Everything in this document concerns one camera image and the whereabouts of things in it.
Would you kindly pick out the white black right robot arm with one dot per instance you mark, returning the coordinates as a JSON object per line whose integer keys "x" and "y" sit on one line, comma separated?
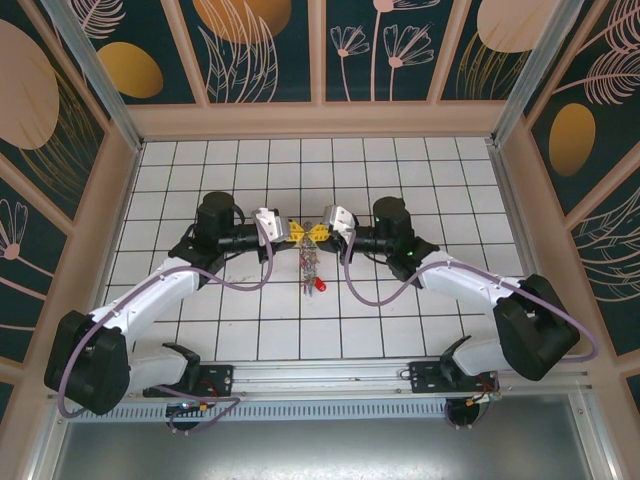
{"x": 465, "y": 280}

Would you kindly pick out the grey metal sheet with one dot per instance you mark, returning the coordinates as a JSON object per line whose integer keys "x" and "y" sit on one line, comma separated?
{"x": 320, "y": 450}

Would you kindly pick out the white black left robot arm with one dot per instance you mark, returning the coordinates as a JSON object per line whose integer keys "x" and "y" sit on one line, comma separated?
{"x": 150, "y": 295}

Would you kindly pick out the aluminium frame post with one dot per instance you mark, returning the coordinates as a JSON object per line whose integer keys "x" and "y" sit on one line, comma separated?
{"x": 99, "y": 75}
{"x": 542, "y": 75}

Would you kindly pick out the red plastic key tag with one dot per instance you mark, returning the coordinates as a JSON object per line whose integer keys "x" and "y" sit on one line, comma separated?
{"x": 320, "y": 286}

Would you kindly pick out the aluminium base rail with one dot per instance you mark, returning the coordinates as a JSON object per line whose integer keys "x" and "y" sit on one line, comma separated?
{"x": 320, "y": 377}

